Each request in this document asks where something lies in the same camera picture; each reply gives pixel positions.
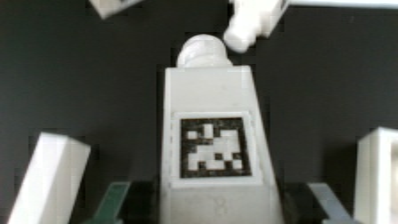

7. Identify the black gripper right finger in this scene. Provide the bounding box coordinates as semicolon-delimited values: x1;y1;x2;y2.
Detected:
281;182;361;224

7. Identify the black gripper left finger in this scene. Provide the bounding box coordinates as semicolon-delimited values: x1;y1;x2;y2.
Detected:
87;181;158;224

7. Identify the white table leg two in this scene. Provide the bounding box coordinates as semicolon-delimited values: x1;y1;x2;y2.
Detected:
160;34;284;224

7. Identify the white table leg four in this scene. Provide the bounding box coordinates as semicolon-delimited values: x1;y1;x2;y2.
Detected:
224;0;290;53

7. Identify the white table leg three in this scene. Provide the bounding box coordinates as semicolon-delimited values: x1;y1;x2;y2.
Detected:
89;0;142;19

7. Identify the white marker sheet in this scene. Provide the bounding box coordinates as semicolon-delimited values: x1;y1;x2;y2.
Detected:
290;0;398;9

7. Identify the white front rail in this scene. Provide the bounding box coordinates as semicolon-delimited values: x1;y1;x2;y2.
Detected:
354;127;398;224

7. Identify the white left obstacle wall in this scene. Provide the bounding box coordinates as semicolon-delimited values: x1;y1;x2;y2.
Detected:
7;133;91;224

